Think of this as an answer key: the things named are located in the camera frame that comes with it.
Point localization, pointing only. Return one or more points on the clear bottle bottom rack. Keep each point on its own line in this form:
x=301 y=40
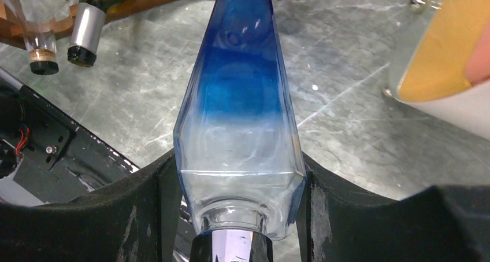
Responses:
x=37 y=19

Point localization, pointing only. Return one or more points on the brown wooden wine rack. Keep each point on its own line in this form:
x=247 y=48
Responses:
x=64 y=27

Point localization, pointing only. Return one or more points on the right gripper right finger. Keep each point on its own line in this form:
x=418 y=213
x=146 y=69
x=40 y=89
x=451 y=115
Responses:
x=340 y=221

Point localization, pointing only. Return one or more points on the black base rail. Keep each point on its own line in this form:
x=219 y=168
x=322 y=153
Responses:
x=46 y=156

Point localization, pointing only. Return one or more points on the blue square glass bottle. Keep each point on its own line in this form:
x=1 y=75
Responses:
x=236 y=141

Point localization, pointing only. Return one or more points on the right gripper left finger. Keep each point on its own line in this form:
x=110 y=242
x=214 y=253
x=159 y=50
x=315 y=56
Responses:
x=132 y=219

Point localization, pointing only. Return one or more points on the white cylinder drum orange face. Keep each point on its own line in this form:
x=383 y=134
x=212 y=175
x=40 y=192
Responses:
x=440 y=64

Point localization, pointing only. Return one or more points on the dark bottle rack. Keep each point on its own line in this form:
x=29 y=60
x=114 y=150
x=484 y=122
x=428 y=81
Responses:
x=87 y=28

